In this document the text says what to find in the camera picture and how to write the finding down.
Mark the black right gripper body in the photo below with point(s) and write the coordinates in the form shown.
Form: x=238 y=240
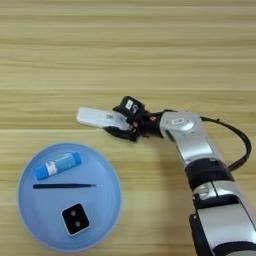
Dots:
x=148 y=125

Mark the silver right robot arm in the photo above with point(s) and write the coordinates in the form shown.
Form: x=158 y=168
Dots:
x=213 y=186

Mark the black square device white rim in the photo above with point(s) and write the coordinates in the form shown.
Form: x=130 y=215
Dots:
x=76 y=219

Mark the light blue round plate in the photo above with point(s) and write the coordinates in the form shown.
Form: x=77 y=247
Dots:
x=103 y=213

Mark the white remote control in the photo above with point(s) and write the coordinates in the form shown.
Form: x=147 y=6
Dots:
x=96 y=118

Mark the blue glue stick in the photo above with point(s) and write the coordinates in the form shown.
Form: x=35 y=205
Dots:
x=57 y=166

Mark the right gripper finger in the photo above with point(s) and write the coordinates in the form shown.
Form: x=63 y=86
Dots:
x=118 y=109
x=123 y=134

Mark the black pen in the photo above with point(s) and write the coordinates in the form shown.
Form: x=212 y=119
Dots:
x=63 y=186

